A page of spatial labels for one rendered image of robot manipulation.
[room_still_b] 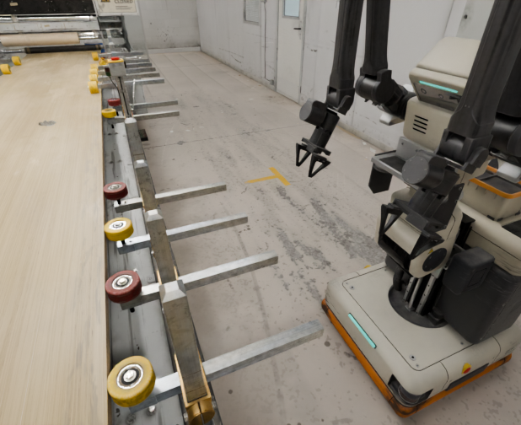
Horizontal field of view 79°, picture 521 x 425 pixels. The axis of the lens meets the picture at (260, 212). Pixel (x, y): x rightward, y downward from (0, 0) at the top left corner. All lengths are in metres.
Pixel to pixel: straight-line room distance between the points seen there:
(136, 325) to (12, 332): 0.38
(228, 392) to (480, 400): 1.12
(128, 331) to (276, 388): 0.80
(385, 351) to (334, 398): 0.33
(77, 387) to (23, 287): 0.34
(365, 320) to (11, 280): 1.30
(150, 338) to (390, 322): 1.02
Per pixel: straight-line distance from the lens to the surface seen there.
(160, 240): 0.71
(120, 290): 0.83
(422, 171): 0.70
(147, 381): 0.68
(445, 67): 1.00
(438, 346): 1.60
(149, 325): 1.11
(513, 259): 1.35
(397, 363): 1.49
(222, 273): 0.89
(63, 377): 0.75
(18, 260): 1.06
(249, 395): 1.64
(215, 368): 0.74
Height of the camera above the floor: 1.48
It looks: 35 degrees down
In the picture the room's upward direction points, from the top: straight up
